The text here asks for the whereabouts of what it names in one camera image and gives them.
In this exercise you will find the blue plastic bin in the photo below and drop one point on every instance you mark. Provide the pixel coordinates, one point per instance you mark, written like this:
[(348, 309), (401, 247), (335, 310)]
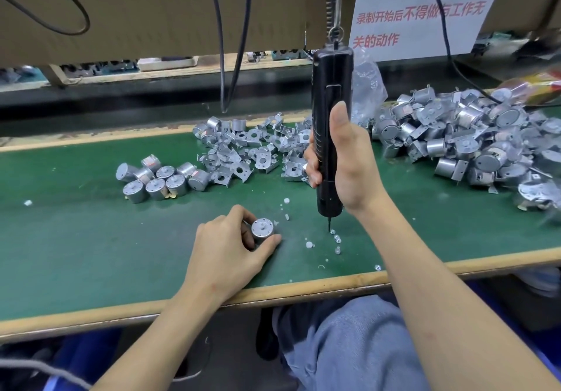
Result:
[(83, 360)]

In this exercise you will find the black electric screwdriver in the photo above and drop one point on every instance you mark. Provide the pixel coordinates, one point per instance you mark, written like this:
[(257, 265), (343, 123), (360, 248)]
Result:
[(331, 79)]

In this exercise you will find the brown back panel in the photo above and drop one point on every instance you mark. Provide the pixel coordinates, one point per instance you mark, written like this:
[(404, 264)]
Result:
[(131, 18)]

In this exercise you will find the person's left hand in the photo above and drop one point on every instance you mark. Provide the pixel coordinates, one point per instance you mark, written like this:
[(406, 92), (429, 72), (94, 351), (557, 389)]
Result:
[(223, 259)]

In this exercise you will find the silver round motor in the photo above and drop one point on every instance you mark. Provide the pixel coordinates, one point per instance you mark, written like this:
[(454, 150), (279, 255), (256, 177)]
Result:
[(263, 227)]

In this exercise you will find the pile of assembled motors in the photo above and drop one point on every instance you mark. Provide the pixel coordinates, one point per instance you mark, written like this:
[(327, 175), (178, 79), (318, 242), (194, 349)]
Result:
[(464, 136)]

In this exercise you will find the grey blue trousers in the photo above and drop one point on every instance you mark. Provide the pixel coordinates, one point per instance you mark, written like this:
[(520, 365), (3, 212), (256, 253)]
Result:
[(351, 347)]

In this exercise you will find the person's left forearm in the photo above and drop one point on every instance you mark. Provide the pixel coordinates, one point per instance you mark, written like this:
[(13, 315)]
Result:
[(166, 342)]

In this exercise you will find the person's right hand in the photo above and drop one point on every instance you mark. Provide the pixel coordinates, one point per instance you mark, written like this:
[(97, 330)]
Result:
[(355, 163)]

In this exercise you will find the pile of silver motors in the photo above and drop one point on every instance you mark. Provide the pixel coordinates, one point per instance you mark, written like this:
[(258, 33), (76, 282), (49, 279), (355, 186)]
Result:
[(158, 180)]

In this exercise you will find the person's right forearm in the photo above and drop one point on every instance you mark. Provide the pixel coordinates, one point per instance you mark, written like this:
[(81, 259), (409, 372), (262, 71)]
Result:
[(456, 298)]

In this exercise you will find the small clear plastic bag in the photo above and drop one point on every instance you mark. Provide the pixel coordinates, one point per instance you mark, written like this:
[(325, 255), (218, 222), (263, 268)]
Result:
[(366, 88)]

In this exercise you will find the white paper sign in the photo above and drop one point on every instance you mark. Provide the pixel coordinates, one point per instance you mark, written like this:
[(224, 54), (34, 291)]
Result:
[(429, 9)]

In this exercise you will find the pile of metal brackets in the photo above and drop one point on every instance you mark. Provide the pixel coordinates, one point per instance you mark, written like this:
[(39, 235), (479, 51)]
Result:
[(250, 145)]

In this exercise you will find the green bench mat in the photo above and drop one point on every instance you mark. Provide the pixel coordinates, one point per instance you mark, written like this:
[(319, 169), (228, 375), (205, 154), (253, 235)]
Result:
[(473, 228)]

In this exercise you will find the orange packet in plastic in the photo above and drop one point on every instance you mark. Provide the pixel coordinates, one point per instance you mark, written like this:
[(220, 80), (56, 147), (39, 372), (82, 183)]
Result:
[(543, 88)]

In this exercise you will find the dark blue crate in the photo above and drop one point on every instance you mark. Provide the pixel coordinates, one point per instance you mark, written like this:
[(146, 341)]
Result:
[(517, 316)]

